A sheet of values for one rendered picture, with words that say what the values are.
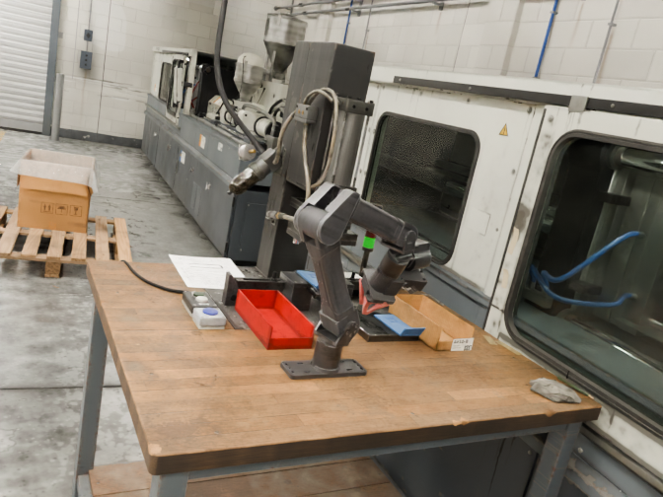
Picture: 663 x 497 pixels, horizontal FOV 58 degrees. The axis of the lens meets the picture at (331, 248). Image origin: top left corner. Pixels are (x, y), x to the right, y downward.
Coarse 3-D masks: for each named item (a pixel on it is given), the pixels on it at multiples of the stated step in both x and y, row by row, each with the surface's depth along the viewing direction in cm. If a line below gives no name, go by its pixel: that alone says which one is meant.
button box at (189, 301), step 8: (128, 264) 180; (136, 272) 175; (144, 280) 171; (160, 288) 168; (168, 288) 168; (184, 296) 160; (192, 296) 159; (208, 296) 162; (184, 304) 160; (192, 304) 155; (200, 304) 155; (208, 304) 157; (192, 312) 154
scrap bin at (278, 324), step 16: (240, 304) 161; (256, 304) 167; (272, 304) 169; (288, 304) 162; (256, 320) 151; (272, 320) 161; (288, 320) 161; (304, 320) 153; (272, 336) 151; (288, 336) 153; (304, 336) 153
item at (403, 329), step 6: (378, 318) 174; (384, 318) 175; (390, 318) 176; (396, 318) 177; (390, 324) 171; (396, 324) 172; (402, 324) 173; (396, 330) 167; (402, 330) 168; (408, 330) 164; (414, 330) 165; (420, 330) 167
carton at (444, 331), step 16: (400, 304) 180; (416, 304) 189; (432, 304) 185; (416, 320) 173; (432, 320) 167; (448, 320) 178; (464, 320) 173; (432, 336) 166; (448, 336) 176; (464, 336) 172
